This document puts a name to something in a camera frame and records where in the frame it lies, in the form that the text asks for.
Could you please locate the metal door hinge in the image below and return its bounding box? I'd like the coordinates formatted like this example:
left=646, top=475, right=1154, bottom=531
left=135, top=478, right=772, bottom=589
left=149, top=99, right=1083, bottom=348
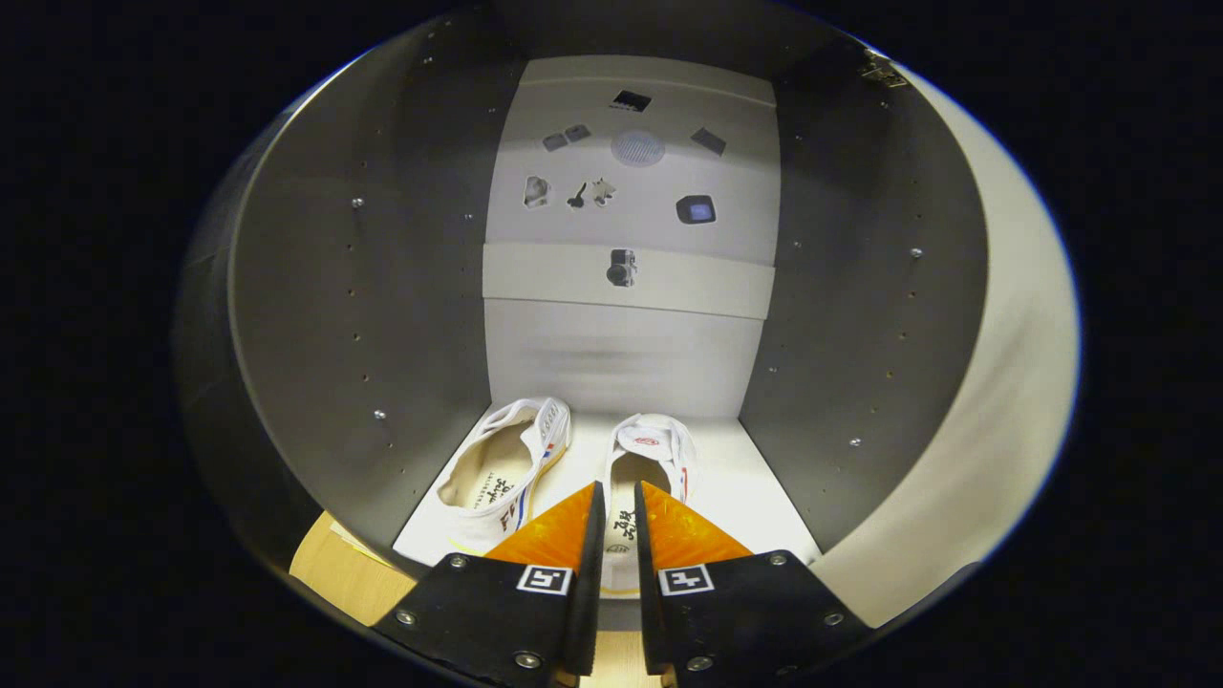
left=860, top=48, right=909, bottom=90

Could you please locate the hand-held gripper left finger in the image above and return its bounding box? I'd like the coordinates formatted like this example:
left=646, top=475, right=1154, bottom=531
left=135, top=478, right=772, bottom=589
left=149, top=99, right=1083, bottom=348
left=373, top=481, right=608, bottom=688

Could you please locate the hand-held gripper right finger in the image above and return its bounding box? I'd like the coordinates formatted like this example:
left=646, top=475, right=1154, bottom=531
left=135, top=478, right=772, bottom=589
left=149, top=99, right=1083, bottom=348
left=633, top=481, right=872, bottom=688

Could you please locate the grey shoe cabinet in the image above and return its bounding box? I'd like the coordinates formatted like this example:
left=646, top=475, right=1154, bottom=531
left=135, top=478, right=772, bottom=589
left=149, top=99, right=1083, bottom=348
left=177, top=5, right=990, bottom=632

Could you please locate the white canvas shoe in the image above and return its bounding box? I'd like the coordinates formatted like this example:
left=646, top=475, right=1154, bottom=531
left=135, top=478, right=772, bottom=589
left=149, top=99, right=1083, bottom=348
left=425, top=397, right=574, bottom=557
left=600, top=413, right=698, bottom=598

